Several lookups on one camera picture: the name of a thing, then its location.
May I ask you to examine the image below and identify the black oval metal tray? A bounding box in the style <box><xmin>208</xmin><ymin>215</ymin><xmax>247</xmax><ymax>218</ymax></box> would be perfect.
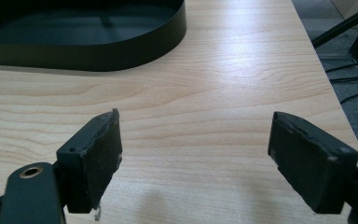
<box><xmin>0</xmin><ymin>0</ymin><xmax>187</xmax><ymax>73</ymax></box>

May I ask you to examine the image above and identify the black metal stand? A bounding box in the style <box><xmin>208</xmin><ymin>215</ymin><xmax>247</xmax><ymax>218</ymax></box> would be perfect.
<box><xmin>310</xmin><ymin>0</ymin><xmax>358</xmax><ymax>61</ymax></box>

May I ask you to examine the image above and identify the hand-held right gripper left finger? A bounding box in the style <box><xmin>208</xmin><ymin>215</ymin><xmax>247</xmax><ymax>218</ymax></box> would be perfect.
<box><xmin>56</xmin><ymin>107</ymin><xmax>123</xmax><ymax>222</ymax></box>

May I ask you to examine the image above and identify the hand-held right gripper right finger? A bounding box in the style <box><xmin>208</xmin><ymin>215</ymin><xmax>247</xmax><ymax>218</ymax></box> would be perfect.
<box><xmin>267</xmin><ymin>111</ymin><xmax>358</xmax><ymax>215</ymax></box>

